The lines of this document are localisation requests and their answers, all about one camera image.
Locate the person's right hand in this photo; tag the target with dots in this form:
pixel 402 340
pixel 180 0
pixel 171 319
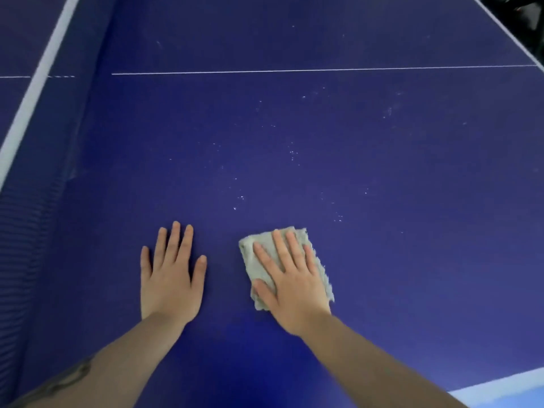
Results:
pixel 297 297

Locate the person's left hand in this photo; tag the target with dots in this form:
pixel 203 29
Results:
pixel 170 284

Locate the grey cleaning cloth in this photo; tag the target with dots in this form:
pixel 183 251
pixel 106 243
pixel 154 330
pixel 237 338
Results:
pixel 255 267

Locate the person's left forearm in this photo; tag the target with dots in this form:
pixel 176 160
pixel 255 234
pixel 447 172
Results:
pixel 110 365

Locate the person's right forearm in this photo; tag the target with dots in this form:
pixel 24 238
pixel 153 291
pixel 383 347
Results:
pixel 369 369

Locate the blue table tennis table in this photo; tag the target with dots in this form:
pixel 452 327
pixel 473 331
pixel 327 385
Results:
pixel 340 165

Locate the dark blue table tennis net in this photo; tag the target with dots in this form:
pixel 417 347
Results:
pixel 51 208

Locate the black equipment base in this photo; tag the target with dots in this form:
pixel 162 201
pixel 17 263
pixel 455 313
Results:
pixel 522 21

